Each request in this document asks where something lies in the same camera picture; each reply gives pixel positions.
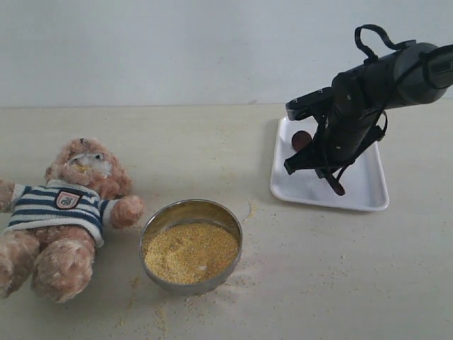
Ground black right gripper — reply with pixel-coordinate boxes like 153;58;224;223
284;104;386;179

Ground dark red wooden spoon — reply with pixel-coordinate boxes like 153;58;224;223
291;130;345;196

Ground teddy bear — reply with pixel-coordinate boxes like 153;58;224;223
1;137;144;303

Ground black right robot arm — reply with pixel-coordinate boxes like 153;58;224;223
284;42;452;178

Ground white plastic tray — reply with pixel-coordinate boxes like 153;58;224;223
270;118;389;212

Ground steel bowl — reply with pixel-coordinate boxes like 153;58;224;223
139;199;243;296

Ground yellow millet grains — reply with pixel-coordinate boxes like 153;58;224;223
144;222;239;285

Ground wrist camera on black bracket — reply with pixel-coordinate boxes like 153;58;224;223
285;86;333;121

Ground black cable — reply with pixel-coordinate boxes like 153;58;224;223
314;23;431;178

